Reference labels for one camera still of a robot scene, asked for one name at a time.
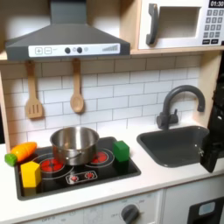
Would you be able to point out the black toy stove top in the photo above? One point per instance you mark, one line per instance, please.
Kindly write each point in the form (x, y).
(84, 175)

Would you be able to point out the wooden slotted spatula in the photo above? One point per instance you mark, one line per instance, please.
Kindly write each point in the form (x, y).
(33, 102)

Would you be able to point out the green block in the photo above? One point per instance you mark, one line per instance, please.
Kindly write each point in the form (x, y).
(121, 150)

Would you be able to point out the yellow block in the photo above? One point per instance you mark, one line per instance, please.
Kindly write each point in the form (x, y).
(30, 174)

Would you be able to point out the white toy microwave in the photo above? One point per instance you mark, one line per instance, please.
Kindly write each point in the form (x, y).
(180, 23)

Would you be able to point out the dark grey sink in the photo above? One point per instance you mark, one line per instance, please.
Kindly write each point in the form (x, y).
(175, 145)

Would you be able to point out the wooden spoon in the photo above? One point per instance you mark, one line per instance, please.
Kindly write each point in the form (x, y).
(77, 96)

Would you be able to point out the steel pot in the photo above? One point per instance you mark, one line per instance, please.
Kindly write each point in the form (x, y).
(75, 144)

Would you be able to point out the black oven knob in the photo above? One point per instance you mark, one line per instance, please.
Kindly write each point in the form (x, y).
(130, 213)

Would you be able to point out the grey range hood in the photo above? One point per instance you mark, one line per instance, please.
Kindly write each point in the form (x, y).
(67, 40)

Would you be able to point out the orange toy carrot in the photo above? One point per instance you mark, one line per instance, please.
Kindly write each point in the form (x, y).
(22, 151)

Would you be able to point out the dark grey tap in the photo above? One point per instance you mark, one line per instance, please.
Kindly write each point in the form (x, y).
(175, 108)

